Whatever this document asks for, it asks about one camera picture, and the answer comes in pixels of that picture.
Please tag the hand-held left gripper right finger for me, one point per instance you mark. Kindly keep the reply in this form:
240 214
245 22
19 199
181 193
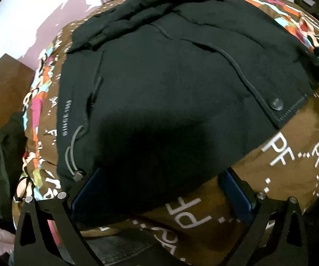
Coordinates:
237 196

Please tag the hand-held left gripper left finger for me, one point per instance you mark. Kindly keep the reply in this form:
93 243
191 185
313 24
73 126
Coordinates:
87 189

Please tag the black jacket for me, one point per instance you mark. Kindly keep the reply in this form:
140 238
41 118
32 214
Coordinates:
176 88

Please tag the pile of dark clothes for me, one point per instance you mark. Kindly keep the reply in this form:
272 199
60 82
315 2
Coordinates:
5 158

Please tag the brown printed blanket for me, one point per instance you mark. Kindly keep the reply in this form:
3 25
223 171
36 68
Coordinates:
287 144

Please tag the wooden headboard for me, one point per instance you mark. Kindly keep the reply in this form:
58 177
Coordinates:
4 94

